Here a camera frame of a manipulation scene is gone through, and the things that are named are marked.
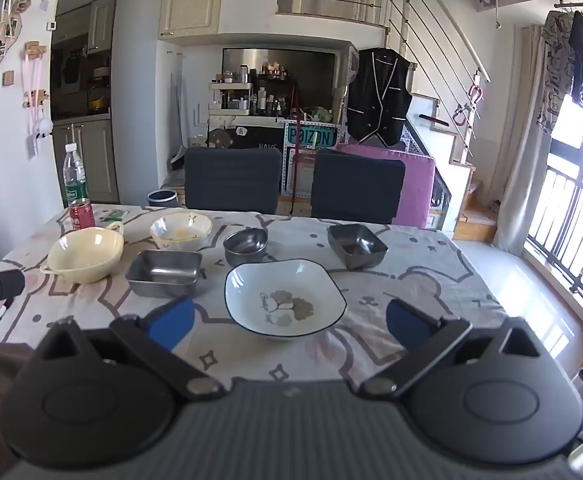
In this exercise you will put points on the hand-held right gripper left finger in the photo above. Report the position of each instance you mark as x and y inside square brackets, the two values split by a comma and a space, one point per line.
[171, 322]

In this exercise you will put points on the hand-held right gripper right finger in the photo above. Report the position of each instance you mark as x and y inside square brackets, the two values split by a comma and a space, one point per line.
[406, 327]

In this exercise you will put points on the large square steel tray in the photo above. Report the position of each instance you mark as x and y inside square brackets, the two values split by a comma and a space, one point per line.
[171, 280]

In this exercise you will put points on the white leaf print plate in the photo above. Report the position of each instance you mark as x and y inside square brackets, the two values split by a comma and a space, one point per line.
[251, 290]

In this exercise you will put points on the lemon print scalloped bowl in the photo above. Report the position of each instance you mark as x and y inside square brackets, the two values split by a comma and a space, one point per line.
[181, 232]

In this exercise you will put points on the small square steel bowl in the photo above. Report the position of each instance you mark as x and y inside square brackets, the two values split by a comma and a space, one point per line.
[356, 245]

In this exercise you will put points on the round steel bowl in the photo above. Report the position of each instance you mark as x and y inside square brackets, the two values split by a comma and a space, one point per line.
[245, 247]

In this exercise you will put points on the black white marker pen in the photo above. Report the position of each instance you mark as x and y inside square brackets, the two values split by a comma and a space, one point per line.
[1, 312]

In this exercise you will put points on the bear print tablecloth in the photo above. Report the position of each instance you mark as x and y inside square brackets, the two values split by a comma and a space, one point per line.
[421, 280]

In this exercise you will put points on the red drink can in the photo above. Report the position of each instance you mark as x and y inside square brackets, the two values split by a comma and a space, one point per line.
[82, 216]

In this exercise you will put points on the green tissue packet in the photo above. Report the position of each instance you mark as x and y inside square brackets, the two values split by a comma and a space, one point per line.
[113, 216]

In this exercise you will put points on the clear water bottle green label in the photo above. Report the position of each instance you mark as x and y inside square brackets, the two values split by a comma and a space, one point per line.
[75, 180]

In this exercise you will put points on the dark grey chair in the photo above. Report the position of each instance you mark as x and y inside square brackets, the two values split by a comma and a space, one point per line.
[231, 180]
[356, 185]

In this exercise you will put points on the wooden staircase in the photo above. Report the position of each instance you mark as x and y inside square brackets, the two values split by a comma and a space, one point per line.
[461, 180]

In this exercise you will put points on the grey kitchen cabinet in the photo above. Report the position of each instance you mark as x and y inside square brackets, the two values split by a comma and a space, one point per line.
[96, 160]

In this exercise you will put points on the white hanging plush toy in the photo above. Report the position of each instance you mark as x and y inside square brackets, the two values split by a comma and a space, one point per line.
[43, 127]

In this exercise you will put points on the black balcony railing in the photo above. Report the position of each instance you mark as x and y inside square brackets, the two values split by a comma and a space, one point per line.
[561, 240]

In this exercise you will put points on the beige curtain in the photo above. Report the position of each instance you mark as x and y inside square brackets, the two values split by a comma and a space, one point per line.
[521, 160]

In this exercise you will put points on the black printed box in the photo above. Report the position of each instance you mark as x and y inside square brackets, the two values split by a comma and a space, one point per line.
[261, 137]

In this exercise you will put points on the teal plate sign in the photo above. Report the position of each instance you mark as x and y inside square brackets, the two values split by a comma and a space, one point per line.
[310, 137]

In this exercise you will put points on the black vest white trim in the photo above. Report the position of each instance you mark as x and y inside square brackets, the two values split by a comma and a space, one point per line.
[379, 95]

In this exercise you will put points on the shelf of cosmetic bottles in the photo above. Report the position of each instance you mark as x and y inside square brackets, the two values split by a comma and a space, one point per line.
[246, 92]

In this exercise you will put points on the hanging patterned garment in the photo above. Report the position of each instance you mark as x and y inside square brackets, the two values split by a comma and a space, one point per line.
[554, 75]

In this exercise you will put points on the metal stair railing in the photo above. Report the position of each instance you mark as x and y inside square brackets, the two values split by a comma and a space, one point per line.
[446, 17]

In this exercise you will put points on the cream upper cabinet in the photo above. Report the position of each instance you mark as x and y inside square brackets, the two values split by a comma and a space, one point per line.
[191, 7]

